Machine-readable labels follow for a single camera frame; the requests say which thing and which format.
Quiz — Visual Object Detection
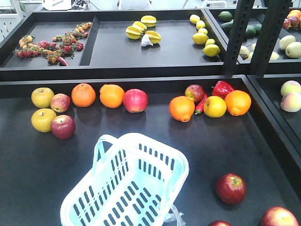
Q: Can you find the pale peach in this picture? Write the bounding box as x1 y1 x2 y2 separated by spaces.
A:
280 92 301 113
280 80 301 97

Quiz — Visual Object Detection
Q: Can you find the yellow round fruit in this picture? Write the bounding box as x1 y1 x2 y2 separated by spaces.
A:
204 96 227 118

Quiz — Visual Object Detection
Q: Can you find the clear plastic wrap strip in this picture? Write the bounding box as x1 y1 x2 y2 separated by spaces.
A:
164 204 186 226

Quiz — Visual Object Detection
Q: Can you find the light blue plastic basket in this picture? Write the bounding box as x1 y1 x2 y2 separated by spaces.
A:
60 133 189 226

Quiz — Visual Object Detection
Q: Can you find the red apple bottom edge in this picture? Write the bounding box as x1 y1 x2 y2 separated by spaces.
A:
261 206 299 226

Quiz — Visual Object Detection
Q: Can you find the black wooden produce display stand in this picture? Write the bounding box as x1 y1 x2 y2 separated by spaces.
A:
0 8 301 226

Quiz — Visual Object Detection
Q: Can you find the red pink apple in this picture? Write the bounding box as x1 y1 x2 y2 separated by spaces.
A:
123 89 148 113

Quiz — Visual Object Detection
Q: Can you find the orange fruit right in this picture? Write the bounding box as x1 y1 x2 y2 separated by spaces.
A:
224 90 251 116

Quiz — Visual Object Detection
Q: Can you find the dark red apple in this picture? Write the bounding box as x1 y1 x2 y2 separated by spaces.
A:
184 84 205 103
215 173 246 205

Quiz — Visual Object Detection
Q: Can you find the red chili pepper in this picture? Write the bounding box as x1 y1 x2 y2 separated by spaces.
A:
194 93 208 115

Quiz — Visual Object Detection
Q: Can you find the yellow green apple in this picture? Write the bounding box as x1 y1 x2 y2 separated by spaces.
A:
31 87 54 108

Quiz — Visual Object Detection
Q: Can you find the orange fruit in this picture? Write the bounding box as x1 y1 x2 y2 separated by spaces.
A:
224 90 251 116
169 96 195 122

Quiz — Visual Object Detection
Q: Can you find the pale peach back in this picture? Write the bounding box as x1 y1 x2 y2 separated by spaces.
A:
280 80 301 97

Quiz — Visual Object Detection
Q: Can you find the dark red apple back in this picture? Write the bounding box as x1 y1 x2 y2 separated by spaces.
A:
184 84 205 103

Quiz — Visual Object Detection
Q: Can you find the red bell pepper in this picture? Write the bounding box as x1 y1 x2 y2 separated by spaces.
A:
212 81 235 99

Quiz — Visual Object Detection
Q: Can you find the pale peach front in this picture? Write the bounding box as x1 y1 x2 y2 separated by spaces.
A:
280 92 301 113

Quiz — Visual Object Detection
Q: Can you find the dark red apple front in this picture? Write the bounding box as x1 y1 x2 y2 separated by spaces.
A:
215 173 246 205

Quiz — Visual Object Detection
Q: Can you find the cherry tomato vine pile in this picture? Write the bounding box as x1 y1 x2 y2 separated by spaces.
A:
13 22 93 66

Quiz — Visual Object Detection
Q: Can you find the black upright post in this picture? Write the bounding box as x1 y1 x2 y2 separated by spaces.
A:
223 0 254 78

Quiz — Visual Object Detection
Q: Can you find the orange fruit left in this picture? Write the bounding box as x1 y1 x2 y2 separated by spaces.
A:
169 96 195 122

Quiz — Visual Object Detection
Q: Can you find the white garlic bulb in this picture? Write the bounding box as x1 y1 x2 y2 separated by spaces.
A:
141 34 153 47

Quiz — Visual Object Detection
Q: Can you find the pale green apple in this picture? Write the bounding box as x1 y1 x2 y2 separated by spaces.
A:
285 42 301 58

